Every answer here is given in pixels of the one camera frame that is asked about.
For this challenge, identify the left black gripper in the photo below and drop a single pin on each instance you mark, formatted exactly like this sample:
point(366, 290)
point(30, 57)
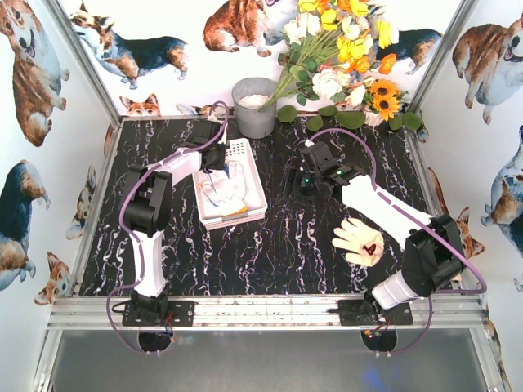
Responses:
point(213, 162)

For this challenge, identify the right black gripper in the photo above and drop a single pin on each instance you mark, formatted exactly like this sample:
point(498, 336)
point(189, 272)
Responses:
point(300, 188)

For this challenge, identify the beige leather glove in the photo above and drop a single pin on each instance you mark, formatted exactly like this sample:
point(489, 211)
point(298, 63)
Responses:
point(363, 244)

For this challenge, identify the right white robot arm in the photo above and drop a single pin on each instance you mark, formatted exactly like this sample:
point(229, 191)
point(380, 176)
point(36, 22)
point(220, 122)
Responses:
point(431, 246)

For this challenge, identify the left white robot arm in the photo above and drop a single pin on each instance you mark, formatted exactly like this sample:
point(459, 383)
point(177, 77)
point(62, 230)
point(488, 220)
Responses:
point(145, 213)

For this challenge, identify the white plastic storage basket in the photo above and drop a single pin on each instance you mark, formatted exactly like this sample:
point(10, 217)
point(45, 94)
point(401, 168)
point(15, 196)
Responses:
point(236, 150)

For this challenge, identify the grey metal bucket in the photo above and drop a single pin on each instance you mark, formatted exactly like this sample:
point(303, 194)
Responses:
point(255, 112)

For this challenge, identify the sunflower pot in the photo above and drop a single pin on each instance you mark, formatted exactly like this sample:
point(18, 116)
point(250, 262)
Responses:
point(383, 101)

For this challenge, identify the artificial flower bouquet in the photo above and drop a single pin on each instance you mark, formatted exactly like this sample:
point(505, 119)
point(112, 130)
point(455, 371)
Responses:
point(332, 50)

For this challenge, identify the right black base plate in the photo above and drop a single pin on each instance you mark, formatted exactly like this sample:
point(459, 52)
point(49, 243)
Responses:
point(359, 313)

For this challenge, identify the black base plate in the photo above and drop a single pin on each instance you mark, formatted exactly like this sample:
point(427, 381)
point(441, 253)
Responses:
point(359, 313)
point(170, 313)

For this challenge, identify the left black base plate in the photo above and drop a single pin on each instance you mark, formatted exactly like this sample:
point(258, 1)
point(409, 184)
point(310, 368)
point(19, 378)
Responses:
point(170, 313)

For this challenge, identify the front aluminium rail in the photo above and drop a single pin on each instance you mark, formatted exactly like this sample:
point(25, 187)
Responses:
point(310, 312)

